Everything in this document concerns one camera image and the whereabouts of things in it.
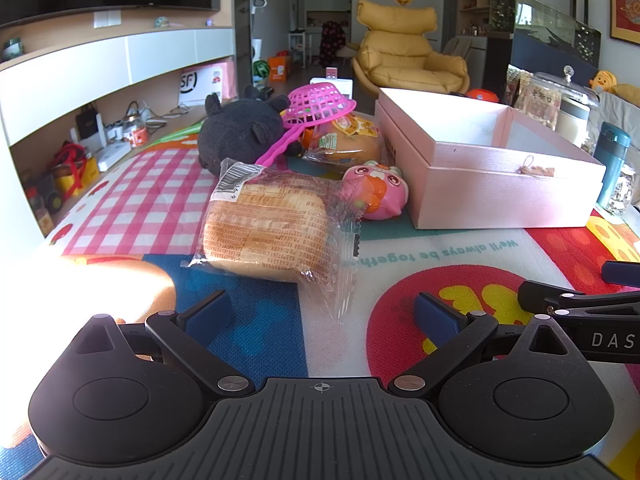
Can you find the snack packet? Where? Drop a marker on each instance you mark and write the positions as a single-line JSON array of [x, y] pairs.
[[517, 85]]

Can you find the pink squishy toy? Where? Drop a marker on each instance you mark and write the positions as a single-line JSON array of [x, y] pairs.
[[380, 190]]

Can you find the watermelon ball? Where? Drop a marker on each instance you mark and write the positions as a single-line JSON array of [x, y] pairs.
[[260, 72]]

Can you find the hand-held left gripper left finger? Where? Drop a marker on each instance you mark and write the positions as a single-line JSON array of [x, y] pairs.
[[205, 317]]

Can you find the packaged bun with yellow label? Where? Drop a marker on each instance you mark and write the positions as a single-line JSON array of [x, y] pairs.
[[350, 145]]

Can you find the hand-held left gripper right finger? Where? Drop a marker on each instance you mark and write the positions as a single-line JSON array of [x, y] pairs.
[[437, 320]]

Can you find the small paper tag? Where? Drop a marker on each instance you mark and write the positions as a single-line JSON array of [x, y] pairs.
[[535, 169]]

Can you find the teal thermos bottle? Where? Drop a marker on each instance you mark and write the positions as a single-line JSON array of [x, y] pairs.
[[612, 160]]

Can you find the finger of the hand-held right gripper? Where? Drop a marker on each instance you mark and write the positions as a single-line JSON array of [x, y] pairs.
[[542, 296], [622, 272]]

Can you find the orange bag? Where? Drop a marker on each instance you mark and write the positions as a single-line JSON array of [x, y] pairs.
[[279, 69]]

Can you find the white router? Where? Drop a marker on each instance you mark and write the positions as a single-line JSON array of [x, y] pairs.
[[114, 156]]

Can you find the red framed picture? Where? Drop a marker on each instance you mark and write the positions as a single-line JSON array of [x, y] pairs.
[[627, 0]]

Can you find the white shelf trolley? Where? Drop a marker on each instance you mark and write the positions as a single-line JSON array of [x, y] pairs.
[[300, 47]]

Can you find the black red dotted cloth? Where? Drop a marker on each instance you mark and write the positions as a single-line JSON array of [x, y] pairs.
[[332, 40]]

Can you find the small clear glass jar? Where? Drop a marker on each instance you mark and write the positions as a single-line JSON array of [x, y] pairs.
[[622, 192]]

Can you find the packaged sliced bread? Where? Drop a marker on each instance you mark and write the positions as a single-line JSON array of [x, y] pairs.
[[270, 225]]

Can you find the black plush toy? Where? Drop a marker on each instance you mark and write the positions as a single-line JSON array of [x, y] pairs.
[[235, 130]]

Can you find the pink white courier box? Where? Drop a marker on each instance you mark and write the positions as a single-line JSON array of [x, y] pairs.
[[207, 82]]

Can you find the white television cabinet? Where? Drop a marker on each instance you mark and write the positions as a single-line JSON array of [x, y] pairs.
[[75, 70]]

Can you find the glass aquarium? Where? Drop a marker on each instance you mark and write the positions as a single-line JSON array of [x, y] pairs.
[[545, 25]]

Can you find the pink plastic strainer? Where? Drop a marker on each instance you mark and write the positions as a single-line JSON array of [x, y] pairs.
[[320, 100]]

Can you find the yellow plush toy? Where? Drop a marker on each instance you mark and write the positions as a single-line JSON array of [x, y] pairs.
[[602, 81]]

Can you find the small white device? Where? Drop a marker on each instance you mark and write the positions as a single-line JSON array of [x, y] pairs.
[[332, 85]]

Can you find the colourful printed play mat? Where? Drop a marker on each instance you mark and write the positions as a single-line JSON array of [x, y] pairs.
[[125, 200]]

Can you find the orange round container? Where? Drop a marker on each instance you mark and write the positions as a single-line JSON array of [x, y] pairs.
[[482, 95]]

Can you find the glass jar with lid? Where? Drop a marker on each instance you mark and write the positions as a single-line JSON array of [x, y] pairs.
[[570, 105]]

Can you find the yellow leather armchair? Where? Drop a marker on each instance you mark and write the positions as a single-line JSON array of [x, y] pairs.
[[400, 55]]

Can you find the pink cardboard box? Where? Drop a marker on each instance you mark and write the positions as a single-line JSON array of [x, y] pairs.
[[475, 190]]

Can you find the white standing fan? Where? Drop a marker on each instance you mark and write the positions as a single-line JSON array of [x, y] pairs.
[[257, 20]]

